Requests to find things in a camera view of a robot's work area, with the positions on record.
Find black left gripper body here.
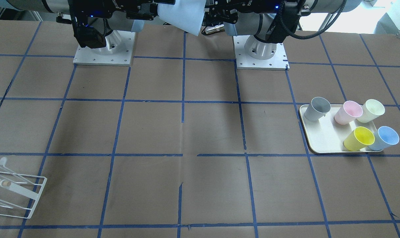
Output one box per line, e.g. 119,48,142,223
205,0,306,24

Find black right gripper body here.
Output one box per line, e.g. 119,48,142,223
68,0,176,24

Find light blue plastic cup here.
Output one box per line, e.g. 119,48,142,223
157,0,206,36

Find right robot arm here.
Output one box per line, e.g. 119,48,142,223
0,0,175,49

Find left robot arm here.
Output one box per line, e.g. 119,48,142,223
203,0,361,47

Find grey plastic cup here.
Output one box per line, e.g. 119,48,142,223
304,97,331,121

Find pink plastic cup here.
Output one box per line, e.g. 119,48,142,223
334,100,363,125

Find cream plastic cup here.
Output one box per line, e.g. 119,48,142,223
357,99,385,123

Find yellow plastic cup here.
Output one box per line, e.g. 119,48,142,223
343,126,375,151

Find silver flashlight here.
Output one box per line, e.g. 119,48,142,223
201,24,225,36

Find beige plastic tray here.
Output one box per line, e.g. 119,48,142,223
299,104,377,154

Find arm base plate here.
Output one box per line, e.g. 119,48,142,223
73,30,136,66
233,35,289,70

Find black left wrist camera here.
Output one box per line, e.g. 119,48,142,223
265,4,297,44

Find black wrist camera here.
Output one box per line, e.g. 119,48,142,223
74,26,107,49
265,4,297,44

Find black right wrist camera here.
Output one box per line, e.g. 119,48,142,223
74,26,107,49

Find black braided cable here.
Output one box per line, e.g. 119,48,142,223
279,0,347,37

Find white wire cup rack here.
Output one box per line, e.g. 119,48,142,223
0,157,48,219

